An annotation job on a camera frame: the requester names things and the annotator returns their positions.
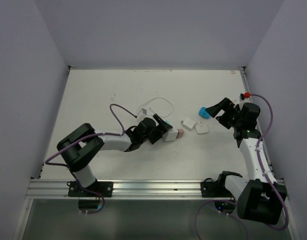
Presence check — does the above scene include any white cube socket adapter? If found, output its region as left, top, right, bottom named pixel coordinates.
left=162, top=128, right=179, bottom=142

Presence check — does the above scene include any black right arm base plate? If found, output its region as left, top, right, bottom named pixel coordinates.
left=200, top=177, right=235, bottom=214

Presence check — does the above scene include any aluminium front rail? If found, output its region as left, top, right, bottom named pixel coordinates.
left=25, top=179, right=233, bottom=200

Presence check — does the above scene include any aluminium rail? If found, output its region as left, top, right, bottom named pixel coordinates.
left=25, top=179, right=233, bottom=200
left=234, top=66, right=286, bottom=185

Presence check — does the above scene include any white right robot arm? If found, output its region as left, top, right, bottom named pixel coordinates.
left=200, top=94, right=288, bottom=226

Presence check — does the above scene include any aluminium right side rail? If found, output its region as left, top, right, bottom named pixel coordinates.
left=234, top=66, right=286, bottom=185

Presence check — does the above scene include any white usb cable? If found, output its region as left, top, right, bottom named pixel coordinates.
left=137, top=97, right=175, bottom=118

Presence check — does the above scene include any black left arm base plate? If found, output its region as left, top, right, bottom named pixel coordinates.
left=66, top=181, right=114, bottom=210

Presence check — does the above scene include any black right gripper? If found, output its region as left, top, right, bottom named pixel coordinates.
left=205, top=97, right=243, bottom=130

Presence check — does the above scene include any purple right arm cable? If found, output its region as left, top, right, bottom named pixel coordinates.
left=195, top=92, right=289, bottom=240

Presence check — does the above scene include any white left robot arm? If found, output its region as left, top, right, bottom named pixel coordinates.
left=56, top=114, right=173, bottom=197

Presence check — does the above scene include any blue plug adapter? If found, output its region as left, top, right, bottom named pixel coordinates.
left=198, top=107, right=211, bottom=119

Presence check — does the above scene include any white long usb charger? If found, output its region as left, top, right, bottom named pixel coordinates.
left=181, top=117, right=197, bottom=131

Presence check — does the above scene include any white plug adapter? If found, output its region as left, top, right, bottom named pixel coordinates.
left=195, top=121, right=209, bottom=135

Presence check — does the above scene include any pink small plug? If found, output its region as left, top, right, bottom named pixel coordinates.
left=176, top=128, right=185, bottom=139

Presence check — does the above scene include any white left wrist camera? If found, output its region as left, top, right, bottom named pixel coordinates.
left=136, top=107, right=150, bottom=123

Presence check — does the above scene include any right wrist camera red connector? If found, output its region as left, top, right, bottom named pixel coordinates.
left=239, top=92, right=251, bottom=103

